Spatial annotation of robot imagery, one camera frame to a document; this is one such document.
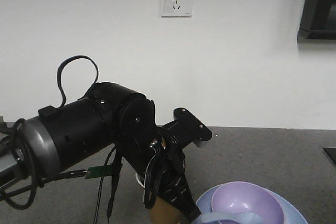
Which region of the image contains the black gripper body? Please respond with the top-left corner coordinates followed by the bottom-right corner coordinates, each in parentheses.
top-left (143, 154), bottom-right (201, 220)

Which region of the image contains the brown paper cup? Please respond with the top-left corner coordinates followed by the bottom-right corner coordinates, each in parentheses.
top-left (135, 172), bottom-right (182, 224)

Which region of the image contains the light blue plastic spoon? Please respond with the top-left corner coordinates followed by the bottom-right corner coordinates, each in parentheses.
top-left (199, 212), bottom-right (264, 223)

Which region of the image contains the purple plastic bowl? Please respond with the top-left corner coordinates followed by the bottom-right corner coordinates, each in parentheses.
top-left (211, 182), bottom-right (285, 223)

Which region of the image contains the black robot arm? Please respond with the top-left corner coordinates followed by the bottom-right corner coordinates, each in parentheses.
top-left (1, 82), bottom-right (212, 221)

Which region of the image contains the light blue plate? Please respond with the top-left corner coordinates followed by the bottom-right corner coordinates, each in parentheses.
top-left (196, 182), bottom-right (308, 224)

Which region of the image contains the green circuit board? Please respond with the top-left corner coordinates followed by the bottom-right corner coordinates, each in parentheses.
top-left (85, 164), bottom-right (123, 179)

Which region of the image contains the black induction cooktop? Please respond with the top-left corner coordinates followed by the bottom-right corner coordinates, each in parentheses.
top-left (322, 147), bottom-right (336, 166)

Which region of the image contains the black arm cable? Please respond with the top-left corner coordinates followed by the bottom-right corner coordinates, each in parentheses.
top-left (57, 55), bottom-right (99, 108)

